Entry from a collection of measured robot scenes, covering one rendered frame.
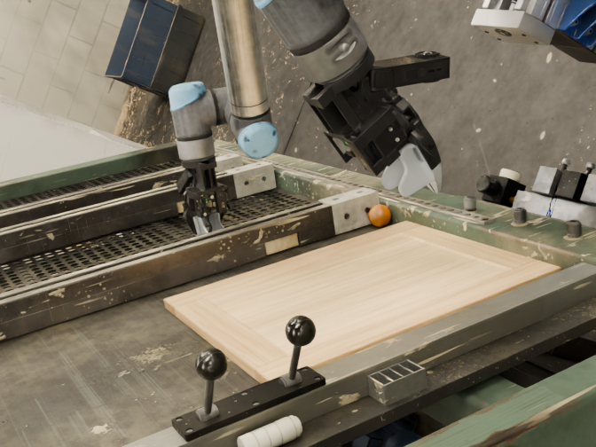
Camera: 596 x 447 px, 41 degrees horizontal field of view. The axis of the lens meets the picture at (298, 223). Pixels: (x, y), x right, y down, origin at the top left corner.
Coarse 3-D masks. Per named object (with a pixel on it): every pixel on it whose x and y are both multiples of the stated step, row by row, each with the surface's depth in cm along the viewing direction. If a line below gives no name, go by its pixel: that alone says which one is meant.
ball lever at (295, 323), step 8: (296, 320) 96; (304, 320) 96; (288, 328) 96; (296, 328) 96; (304, 328) 96; (312, 328) 96; (288, 336) 96; (296, 336) 96; (304, 336) 96; (312, 336) 96; (296, 344) 96; (304, 344) 96; (296, 352) 99; (296, 360) 101; (296, 368) 102; (280, 376) 104; (288, 376) 103; (296, 376) 104; (288, 384) 103
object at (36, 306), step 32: (352, 192) 181; (256, 224) 168; (288, 224) 170; (320, 224) 174; (352, 224) 178; (128, 256) 159; (160, 256) 156; (192, 256) 160; (224, 256) 163; (256, 256) 167; (32, 288) 149; (64, 288) 148; (96, 288) 151; (128, 288) 154; (160, 288) 158; (0, 320) 144; (32, 320) 146; (64, 320) 149
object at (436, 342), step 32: (544, 288) 124; (576, 288) 125; (448, 320) 118; (480, 320) 116; (512, 320) 119; (384, 352) 111; (416, 352) 111; (448, 352) 114; (352, 384) 106; (256, 416) 100; (288, 416) 102
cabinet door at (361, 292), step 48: (384, 240) 163; (432, 240) 158; (240, 288) 149; (288, 288) 145; (336, 288) 142; (384, 288) 139; (432, 288) 136; (480, 288) 132; (240, 336) 128; (336, 336) 123; (384, 336) 120
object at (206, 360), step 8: (200, 352) 92; (208, 352) 91; (216, 352) 91; (200, 360) 91; (208, 360) 90; (216, 360) 90; (224, 360) 91; (200, 368) 90; (208, 368) 90; (216, 368) 90; (224, 368) 91; (200, 376) 91; (208, 376) 91; (216, 376) 91; (208, 384) 94; (208, 392) 95; (208, 400) 96; (200, 408) 99; (208, 408) 97; (216, 408) 99; (200, 416) 98; (208, 416) 98
